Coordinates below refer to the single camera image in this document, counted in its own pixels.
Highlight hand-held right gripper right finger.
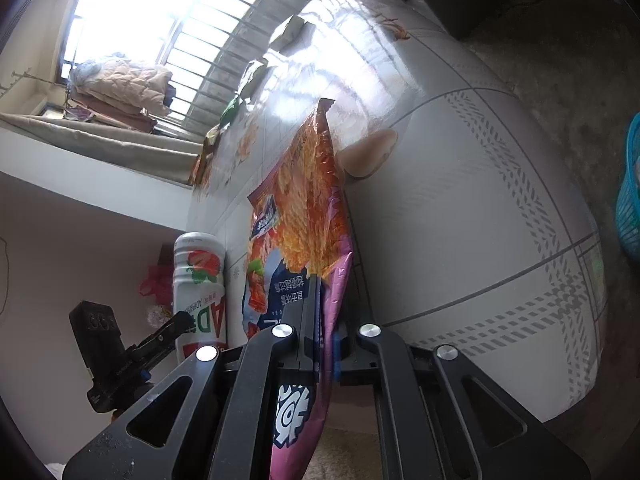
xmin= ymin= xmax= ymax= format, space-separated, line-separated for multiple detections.
xmin=332 ymin=322 xmax=591 ymax=480

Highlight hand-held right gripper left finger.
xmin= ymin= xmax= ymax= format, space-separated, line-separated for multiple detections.
xmin=64 ymin=272 xmax=324 ymax=480

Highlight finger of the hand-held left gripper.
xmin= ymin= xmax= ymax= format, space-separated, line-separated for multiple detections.
xmin=126 ymin=310 xmax=197 ymax=377

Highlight white strawberry label bottle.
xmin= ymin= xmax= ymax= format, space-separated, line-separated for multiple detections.
xmin=172 ymin=231 xmax=227 ymax=361

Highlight purple snack bag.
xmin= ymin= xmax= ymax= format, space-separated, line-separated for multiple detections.
xmin=242 ymin=97 xmax=357 ymax=480

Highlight blue mesh wastebasket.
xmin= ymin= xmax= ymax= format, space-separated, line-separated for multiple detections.
xmin=614 ymin=111 xmax=640 ymax=257

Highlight pink gift bag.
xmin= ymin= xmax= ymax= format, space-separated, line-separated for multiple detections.
xmin=139 ymin=244 xmax=175 ymax=328

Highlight brown snack packet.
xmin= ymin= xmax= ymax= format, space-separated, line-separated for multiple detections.
xmin=191 ymin=124 xmax=222 ymax=187

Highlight beige curtain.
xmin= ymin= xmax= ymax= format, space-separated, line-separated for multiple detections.
xmin=0 ymin=111 xmax=202 ymax=187

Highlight printed plastic tablecloth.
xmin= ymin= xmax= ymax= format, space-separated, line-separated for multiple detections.
xmin=186 ymin=0 xmax=608 ymax=423

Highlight green snack packet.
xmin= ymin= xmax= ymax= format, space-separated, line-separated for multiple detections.
xmin=219 ymin=99 xmax=242 ymax=127

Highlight olive snack packet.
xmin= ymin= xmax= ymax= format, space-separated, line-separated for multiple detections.
xmin=236 ymin=59 xmax=269 ymax=102
xmin=271 ymin=14 xmax=309 ymax=52

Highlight hanging quilted clothes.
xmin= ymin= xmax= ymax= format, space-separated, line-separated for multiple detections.
xmin=66 ymin=51 xmax=175 ymax=117

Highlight metal window railing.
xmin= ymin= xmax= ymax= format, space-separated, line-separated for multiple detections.
xmin=60 ymin=0 xmax=351 ymax=136

